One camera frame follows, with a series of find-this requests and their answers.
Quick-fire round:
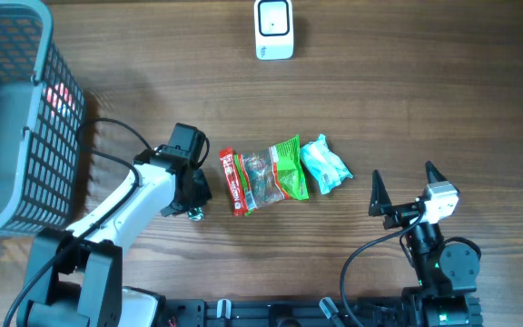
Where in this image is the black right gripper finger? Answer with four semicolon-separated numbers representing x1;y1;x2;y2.
369;170;392;216
424;161;459;194

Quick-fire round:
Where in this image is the green gum pack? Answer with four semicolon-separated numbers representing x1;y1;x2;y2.
187;207;204;222

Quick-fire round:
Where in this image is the red coffee stick sachet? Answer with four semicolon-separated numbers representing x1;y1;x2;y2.
220;147;248;216

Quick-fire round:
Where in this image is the teal tissue pack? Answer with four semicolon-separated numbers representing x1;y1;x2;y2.
301;134;353;194

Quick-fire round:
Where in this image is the green snack bag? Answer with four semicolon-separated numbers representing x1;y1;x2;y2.
233;134;309;215

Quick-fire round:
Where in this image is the red tissue pack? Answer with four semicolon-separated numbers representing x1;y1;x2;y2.
45;83;74;118

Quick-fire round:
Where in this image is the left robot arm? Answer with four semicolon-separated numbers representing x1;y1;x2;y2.
4;124;212;326

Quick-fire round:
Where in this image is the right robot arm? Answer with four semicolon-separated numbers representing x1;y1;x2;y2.
369;162;481;326

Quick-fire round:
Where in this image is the white barcode scanner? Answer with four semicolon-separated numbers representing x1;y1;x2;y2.
253;0;294;61

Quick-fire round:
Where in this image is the grey black mesh basket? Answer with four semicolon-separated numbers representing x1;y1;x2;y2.
0;0;86;237

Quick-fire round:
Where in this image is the black right camera cable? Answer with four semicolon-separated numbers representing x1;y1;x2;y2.
339;209;427;327

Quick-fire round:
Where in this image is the black camera cable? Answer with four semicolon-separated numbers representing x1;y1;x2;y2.
339;209;427;327
2;117;154;327

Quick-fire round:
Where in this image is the black left camera cable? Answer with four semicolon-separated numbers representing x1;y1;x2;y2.
2;117;154;327

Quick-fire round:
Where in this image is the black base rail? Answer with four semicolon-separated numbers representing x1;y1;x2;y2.
152;296;485;327

